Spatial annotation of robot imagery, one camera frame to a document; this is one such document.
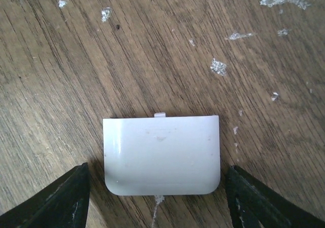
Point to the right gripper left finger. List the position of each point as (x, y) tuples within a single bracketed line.
[(63, 203)]

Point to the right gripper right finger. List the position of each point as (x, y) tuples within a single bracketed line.
[(253, 204)]

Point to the white battery cover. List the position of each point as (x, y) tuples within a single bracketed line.
[(161, 155)]

